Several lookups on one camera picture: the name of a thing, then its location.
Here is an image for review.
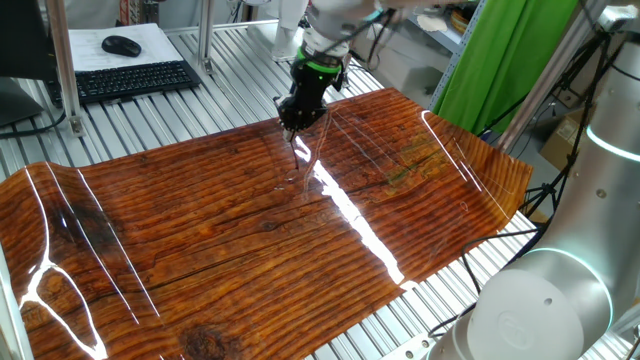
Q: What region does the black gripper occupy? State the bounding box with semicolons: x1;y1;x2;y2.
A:
276;59;346;144

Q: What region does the white plastic stand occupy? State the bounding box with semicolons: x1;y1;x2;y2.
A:
247;0;309;64

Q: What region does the glossy wood-grain mat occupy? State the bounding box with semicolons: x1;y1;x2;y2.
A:
0;87;534;360

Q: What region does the grey metal shelf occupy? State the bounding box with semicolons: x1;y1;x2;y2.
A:
407;0;489;112

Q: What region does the white paper sheet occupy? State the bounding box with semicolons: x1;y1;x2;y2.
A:
67;22;184;73

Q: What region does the black keyboard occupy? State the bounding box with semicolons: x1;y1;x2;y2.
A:
47;59;204;107

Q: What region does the black computer mouse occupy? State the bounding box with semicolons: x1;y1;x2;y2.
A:
101;34;143;59

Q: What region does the green curtain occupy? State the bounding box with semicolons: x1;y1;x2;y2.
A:
432;0;581;137

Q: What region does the cardboard box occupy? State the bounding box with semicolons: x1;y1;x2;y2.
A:
539;107;587;174

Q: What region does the black tripod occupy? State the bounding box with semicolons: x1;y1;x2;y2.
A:
519;29;614;219

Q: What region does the black monitor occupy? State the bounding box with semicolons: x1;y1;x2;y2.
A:
0;0;59;129

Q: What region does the green flange ring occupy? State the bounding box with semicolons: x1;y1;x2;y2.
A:
297;46;344;76

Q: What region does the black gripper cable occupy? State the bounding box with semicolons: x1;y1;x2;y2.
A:
319;7;397;54

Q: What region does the aluminium frame post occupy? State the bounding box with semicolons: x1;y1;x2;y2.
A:
0;244;34;360
494;0;617;152
44;0;87;138
196;0;217;76

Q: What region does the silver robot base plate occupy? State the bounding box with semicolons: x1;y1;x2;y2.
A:
379;333;447;360

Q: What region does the black monitor cable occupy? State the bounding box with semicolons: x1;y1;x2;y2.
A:
0;110;67;141

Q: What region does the silver camera on tripod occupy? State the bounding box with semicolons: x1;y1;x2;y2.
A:
597;3;640;34

